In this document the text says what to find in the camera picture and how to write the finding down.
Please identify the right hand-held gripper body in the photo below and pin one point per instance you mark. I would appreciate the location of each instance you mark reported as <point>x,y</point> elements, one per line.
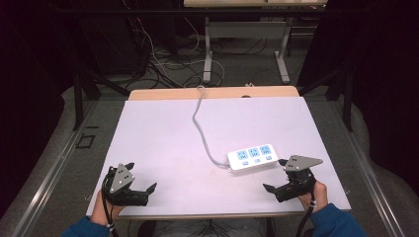
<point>298,182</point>

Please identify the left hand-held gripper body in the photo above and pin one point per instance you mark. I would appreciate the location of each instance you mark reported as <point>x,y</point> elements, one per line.
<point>122,179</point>

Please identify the person's right hand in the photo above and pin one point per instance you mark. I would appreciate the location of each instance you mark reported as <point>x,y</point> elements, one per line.
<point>319,196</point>

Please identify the person's left hand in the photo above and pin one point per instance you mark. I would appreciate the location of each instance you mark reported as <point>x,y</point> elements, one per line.
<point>102,212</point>

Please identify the white power strip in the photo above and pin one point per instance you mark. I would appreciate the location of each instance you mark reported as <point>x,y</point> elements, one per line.
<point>253,163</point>

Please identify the white table mat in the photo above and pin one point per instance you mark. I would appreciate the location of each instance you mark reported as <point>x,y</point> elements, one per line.
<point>171,148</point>

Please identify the person's grey lap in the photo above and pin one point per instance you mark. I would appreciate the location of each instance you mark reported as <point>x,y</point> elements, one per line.
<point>204,228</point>

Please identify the black metal stand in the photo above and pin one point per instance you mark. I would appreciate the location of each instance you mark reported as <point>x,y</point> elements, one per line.
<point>79,98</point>
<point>347,98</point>

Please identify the aluminium floor rail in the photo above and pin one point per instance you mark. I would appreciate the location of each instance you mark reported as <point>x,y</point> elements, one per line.
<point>49,177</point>
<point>372,174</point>

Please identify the white metal desk frame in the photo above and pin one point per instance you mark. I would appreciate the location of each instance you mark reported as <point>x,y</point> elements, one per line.
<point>247,29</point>

